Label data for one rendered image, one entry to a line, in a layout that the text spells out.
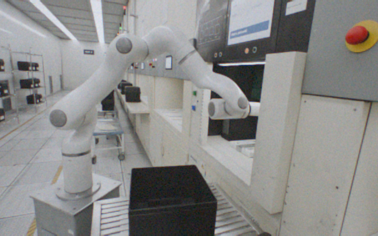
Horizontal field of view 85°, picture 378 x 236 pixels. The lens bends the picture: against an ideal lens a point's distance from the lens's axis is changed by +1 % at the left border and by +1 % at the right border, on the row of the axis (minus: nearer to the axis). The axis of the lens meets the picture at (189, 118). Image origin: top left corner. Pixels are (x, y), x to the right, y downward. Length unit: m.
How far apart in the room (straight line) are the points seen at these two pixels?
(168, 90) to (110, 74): 1.95
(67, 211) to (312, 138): 0.93
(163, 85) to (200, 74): 1.97
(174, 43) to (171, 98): 2.02
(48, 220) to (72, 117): 0.48
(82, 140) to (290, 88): 0.85
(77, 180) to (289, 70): 0.95
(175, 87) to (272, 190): 2.24
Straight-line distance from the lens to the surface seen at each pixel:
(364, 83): 0.62
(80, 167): 1.05
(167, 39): 0.83
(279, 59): 0.72
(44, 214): 1.17
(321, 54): 0.69
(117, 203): 1.01
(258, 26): 0.91
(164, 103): 2.79
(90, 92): 0.92
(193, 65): 0.81
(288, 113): 0.70
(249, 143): 1.40
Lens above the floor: 1.32
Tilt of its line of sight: 12 degrees down
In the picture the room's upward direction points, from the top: 3 degrees clockwise
